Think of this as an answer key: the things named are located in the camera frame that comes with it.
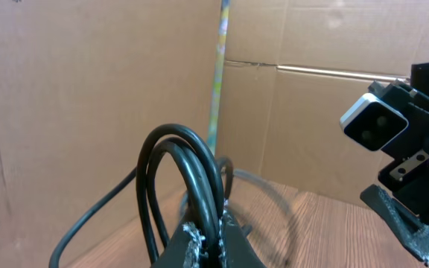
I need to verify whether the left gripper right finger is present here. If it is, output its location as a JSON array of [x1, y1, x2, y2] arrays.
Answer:
[[220, 200, 266, 268]]

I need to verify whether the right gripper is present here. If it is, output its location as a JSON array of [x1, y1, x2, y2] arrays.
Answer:
[[360, 81, 429, 267]]

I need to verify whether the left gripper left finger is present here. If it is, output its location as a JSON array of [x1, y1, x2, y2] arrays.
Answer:
[[150, 222, 206, 268]]

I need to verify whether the black cable bundle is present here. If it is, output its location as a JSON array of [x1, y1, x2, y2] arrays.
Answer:
[[48, 124, 301, 268]]

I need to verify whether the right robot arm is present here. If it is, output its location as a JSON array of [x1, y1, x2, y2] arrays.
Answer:
[[360, 63, 429, 266]]

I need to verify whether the colourful painted backdrop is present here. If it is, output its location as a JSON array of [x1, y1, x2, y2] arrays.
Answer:
[[207, 0, 231, 154]]

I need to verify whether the cardboard box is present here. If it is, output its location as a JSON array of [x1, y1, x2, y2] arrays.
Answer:
[[0, 1, 429, 267]]

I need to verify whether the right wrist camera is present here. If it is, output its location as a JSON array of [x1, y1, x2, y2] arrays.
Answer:
[[340, 93, 409, 151]]

